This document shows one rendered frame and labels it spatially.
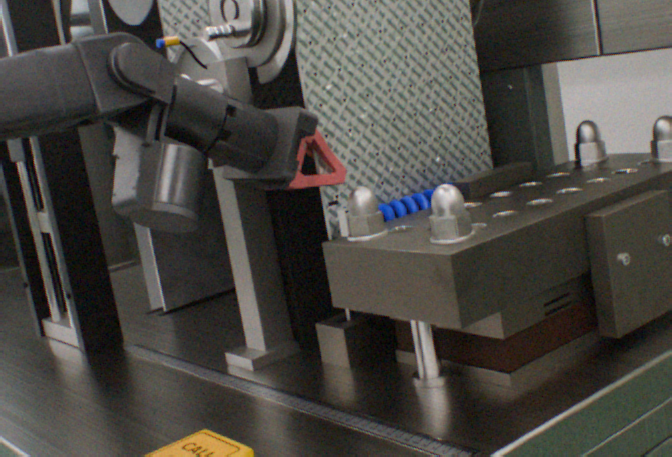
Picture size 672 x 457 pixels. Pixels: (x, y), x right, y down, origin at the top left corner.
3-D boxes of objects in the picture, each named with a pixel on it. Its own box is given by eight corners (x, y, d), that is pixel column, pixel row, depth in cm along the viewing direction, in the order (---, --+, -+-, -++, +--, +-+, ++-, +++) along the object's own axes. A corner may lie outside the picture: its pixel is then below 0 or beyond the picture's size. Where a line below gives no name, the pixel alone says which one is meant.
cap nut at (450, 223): (421, 243, 75) (412, 189, 74) (452, 231, 77) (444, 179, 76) (453, 245, 72) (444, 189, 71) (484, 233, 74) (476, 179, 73)
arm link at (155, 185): (120, 33, 69) (66, 65, 75) (92, 175, 65) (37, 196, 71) (245, 92, 76) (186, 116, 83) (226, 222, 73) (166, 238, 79)
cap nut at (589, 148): (567, 164, 101) (562, 123, 101) (587, 157, 103) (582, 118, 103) (595, 163, 98) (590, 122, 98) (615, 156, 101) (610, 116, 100)
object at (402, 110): (328, 239, 88) (294, 46, 85) (492, 185, 102) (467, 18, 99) (332, 240, 87) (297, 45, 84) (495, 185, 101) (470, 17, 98)
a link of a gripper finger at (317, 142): (351, 211, 86) (271, 181, 80) (306, 209, 91) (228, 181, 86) (367, 142, 87) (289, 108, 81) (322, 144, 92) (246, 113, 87)
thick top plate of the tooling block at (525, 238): (332, 306, 83) (321, 242, 82) (596, 204, 107) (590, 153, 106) (461, 329, 70) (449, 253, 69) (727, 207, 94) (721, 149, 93)
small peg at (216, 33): (209, 28, 85) (210, 43, 86) (234, 25, 87) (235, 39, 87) (201, 26, 86) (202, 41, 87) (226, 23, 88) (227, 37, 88)
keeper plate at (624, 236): (599, 335, 81) (583, 215, 79) (661, 302, 87) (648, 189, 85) (623, 339, 79) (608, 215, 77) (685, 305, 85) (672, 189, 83)
